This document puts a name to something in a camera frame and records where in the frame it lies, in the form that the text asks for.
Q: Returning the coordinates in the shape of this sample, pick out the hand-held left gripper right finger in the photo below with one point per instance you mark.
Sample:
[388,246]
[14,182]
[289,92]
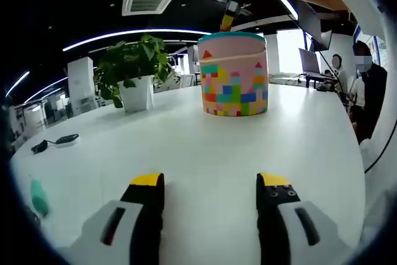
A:
[279,234]

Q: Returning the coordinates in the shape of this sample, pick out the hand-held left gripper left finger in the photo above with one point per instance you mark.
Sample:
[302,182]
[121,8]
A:
[124,234]

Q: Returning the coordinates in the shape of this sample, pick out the pink toy storage bucket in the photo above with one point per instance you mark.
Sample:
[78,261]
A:
[232,72]

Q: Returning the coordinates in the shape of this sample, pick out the small teal toy block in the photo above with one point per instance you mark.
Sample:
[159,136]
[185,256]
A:
[39,198]

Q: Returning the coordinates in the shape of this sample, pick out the ceiling air conditioner unit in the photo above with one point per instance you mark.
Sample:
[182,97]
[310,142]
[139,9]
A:
[149,2]

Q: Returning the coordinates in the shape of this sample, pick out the large black hanging screen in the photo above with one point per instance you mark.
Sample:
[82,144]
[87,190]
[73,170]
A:
[310,20]

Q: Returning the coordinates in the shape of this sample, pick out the open laptop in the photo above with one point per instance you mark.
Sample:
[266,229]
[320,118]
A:
[309,61]

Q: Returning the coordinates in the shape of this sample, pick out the potted green plant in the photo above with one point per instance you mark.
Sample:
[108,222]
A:
[133,60]

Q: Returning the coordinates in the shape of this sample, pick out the black computer mouse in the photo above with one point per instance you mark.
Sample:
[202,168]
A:
[66,139]

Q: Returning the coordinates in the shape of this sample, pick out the white table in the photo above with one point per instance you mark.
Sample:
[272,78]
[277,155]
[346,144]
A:
[201,147]

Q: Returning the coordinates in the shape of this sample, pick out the blue white wall poster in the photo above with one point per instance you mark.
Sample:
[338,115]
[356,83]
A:
[380,49]

